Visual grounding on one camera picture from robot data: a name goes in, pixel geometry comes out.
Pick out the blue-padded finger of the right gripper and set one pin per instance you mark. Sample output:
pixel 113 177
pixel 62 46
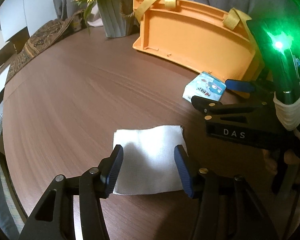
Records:
pixel 246 89

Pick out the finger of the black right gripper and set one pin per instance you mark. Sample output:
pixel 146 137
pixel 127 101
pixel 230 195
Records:
pixel 215 107

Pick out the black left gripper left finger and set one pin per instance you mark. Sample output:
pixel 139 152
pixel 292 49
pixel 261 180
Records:
pixel 53 215

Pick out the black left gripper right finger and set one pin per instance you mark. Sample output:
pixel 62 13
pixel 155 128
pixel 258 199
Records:
pixel 228 208

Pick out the blue white tissue pack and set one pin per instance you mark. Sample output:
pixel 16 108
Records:
pixel 205 86

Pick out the white cloth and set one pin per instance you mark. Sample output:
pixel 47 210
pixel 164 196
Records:
pixel 148 165

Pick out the right hand on handle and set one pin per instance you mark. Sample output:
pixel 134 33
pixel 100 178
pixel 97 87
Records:
pixel 271 165

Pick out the green lit tracker device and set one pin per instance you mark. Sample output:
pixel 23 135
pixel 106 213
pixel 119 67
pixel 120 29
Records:
pixel 278 40

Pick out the orange plastic storage box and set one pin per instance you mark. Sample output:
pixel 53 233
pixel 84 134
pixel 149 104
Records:
pixel 199 37

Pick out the grey ribbed vase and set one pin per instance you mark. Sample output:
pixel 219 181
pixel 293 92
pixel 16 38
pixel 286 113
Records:
pixel 117 17

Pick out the patterned brown cushion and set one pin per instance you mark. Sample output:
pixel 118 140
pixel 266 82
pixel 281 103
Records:
pixel 45 37

